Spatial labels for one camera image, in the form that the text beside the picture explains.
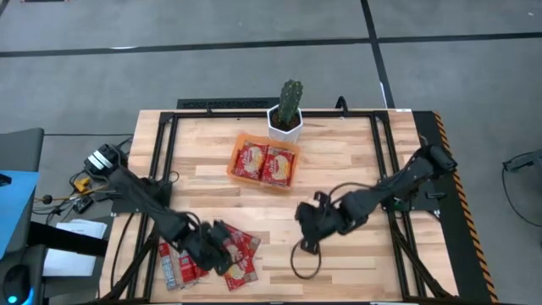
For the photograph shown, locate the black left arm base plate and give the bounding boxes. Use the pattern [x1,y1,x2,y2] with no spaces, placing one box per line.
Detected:
[110,180,173,214]

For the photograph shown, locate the black device with blue light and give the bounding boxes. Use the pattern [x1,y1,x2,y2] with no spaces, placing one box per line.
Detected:
[0,244,47,305]

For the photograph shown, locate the white paper sheets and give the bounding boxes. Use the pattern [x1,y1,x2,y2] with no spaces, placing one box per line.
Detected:
[41,219,108,277]

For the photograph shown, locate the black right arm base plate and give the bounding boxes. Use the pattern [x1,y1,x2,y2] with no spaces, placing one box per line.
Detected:
[379,186,441,213]

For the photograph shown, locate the black bar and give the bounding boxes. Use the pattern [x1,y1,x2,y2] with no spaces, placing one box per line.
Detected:
[27,221,109,258]

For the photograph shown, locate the clear-wrapped red popcorn pack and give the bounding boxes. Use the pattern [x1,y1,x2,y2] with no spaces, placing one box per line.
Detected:
[158,241,209,291]

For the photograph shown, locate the small black box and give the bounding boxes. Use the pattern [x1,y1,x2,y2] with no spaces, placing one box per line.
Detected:
[72,197,94,214]

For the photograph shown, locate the blue panel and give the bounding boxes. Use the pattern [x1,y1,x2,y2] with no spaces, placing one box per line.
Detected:
[0,169,40,259]

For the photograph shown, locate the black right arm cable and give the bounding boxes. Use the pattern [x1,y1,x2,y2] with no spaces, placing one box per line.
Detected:
[290,240,322,280]

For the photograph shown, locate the orange plastic basket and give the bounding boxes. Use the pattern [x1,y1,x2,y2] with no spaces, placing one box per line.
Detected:
[226,132,301,191]

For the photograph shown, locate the grey floor device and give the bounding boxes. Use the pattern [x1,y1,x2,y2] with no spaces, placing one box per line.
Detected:
[502,147,542,173]

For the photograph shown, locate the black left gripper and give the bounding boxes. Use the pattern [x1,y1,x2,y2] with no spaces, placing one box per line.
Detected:
[182,219,235,277]

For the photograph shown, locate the black floor cable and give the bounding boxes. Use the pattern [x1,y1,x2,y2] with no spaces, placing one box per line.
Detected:
[501,167,542,228]

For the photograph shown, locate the green cactus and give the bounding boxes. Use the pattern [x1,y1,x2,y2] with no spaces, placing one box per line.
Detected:
[277,79,304,125]

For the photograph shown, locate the red popcorn bag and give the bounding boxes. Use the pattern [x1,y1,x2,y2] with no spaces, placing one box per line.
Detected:
[224,222,263,262]
[223,258,259,292]
[231,141,270,181]
[260,147,296,187]

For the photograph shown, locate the black mat with hazard stripe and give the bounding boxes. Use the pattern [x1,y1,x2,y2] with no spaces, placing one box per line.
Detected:
[412,110,501,304]

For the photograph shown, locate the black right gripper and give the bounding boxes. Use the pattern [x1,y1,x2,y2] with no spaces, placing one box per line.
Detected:
[294,191,362,257]

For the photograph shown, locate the white hexagonal plant pot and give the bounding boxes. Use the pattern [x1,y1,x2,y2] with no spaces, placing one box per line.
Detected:
[266,104,304,147]

